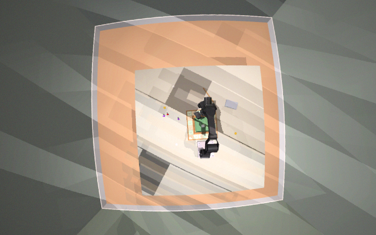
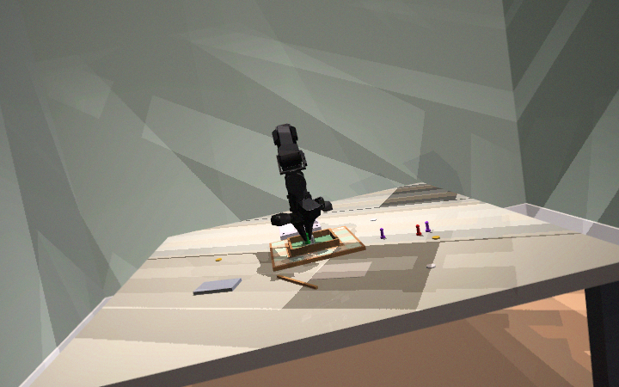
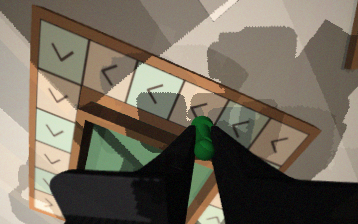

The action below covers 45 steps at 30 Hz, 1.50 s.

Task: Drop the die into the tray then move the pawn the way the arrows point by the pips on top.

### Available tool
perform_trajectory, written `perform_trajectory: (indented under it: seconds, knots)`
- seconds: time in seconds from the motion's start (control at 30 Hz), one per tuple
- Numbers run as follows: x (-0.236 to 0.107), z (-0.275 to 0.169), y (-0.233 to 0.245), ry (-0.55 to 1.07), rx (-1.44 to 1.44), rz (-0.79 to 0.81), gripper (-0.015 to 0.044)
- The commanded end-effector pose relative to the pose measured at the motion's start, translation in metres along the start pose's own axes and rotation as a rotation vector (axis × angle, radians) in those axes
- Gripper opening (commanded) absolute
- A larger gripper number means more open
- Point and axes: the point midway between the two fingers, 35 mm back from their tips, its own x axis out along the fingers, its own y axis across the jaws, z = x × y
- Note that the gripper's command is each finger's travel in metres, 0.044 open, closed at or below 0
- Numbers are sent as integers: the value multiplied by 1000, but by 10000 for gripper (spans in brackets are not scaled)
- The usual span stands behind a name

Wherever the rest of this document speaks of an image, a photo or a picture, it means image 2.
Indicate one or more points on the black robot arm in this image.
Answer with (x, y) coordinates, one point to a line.
(290, 159)

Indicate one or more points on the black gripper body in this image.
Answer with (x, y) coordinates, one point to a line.
(285, 218)

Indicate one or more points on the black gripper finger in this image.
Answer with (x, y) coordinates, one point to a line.
(308, 225)
(300, 228)

